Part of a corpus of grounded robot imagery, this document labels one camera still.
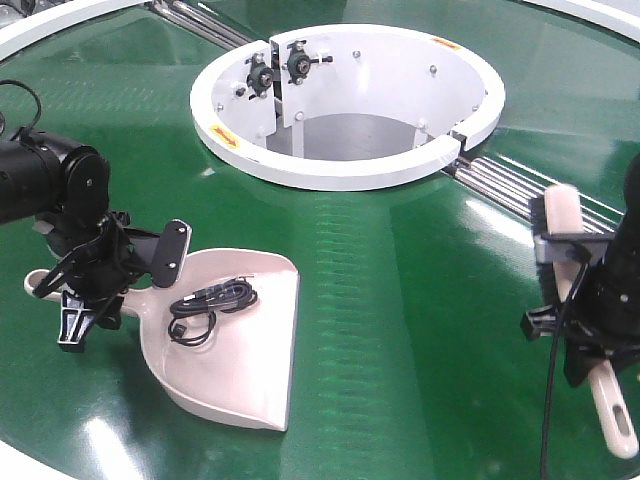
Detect black bearing block right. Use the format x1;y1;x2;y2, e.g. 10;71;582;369
285;40;334;85

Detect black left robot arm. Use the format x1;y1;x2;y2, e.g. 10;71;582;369
1;127;159;352

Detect white inner conveyor ring housing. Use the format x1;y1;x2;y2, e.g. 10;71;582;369
190;24;506;191

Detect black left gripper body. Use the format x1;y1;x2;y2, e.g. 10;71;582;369
33;211;160;330

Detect black bearing block left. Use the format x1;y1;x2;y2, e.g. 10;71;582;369
246;53;274;100

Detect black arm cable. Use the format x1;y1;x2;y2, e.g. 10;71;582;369
538;242;594;480
0;78;44;144

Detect orange warning sticker rear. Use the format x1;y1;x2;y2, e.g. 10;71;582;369
431;36;461;51

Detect orange warning sticker front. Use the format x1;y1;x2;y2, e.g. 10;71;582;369
208;124;241;149

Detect white outer rim left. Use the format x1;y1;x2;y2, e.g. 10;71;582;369
1;0;144;60

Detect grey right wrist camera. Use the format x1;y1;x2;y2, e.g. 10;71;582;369
533;232;614;265

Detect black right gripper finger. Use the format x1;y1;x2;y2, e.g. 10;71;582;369
520;305;567;341

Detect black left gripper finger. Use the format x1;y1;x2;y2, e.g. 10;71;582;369
57;291;96;352

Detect steel rollers right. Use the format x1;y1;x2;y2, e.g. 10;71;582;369
442;155;623;233

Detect black left wrist camera plate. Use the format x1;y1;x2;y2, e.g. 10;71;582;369
150;219;192;288

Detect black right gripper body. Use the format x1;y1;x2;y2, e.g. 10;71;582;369
564;269;639;387

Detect white outer rim right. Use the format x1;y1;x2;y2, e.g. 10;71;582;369
527;0;639;42

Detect steel rollers top left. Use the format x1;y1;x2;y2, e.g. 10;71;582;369
148;1;253;50

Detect pink plastic dustpan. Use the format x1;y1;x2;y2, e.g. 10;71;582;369
23;247;301;433

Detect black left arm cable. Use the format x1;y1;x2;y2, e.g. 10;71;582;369
0;78;44;144

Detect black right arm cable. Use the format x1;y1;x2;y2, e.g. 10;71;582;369
538;242;594;480

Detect black bearing block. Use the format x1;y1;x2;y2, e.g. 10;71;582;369
246;53;274;100
285;40;334;85

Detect orange warning sticker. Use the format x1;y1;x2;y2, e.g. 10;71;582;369
208;124;241;149
431;36;461;51

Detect green conveyor belt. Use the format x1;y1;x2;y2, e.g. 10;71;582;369
1;1;639;479

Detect white rim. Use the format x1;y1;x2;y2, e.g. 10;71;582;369
1;0;144;60
527;0;639;42

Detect steel rollers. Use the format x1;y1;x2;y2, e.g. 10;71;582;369
148;1;253;50
442;155;623;233

